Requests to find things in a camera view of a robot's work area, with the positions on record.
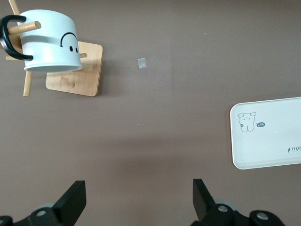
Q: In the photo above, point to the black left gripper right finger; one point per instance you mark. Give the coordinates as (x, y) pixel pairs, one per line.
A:
(204, 207)

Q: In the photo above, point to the cream rabbit print tray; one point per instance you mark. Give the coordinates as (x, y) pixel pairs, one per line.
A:
(265, 141)

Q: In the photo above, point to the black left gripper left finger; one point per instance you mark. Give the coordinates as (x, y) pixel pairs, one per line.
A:
(70, 204)

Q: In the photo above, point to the small clear tape piece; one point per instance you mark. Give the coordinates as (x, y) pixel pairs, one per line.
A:
(141, 63)

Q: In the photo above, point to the wooden mug rack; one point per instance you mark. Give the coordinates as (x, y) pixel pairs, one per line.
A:
(80, 80)

